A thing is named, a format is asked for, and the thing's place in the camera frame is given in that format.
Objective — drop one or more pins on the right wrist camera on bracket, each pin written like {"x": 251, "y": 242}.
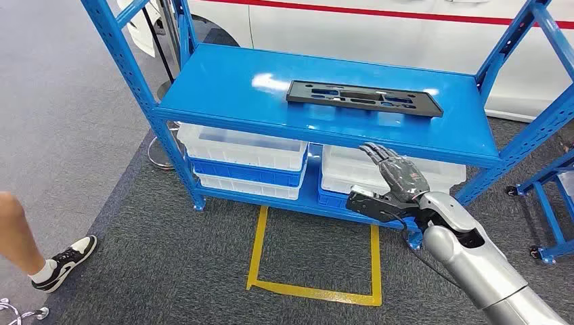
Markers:
{"x": 372, "y": 204}

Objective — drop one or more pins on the black plastic mounting part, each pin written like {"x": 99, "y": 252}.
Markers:
{"x": 300, "y": 96}

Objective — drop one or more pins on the blue wheeled rack cart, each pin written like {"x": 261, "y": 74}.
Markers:
{"x": 547, "y": 215}

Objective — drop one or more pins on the yellow tape floor square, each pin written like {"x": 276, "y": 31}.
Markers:
{"x": 314, "y": 294}

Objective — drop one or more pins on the white car with red stripe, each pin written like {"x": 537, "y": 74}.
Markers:
{"x": 358, "y": 40}

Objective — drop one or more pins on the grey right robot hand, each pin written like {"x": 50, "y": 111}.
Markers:
{"x": 401, "y": 175}

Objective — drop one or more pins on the blue metal shelf rack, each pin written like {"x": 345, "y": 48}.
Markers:
{"x": 233, "y": 85}

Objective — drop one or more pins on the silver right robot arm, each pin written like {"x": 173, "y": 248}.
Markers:
{"x": 471, "y": 260}

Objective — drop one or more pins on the chrome stool base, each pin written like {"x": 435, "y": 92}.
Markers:
{"x": 43, "y": 313}

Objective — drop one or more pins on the dark grey carpet mat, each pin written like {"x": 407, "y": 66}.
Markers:
{"x": 179, "y": 269}

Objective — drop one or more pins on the black stanchion post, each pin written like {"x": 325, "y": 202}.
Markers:
{"x": 158, "y": 47}

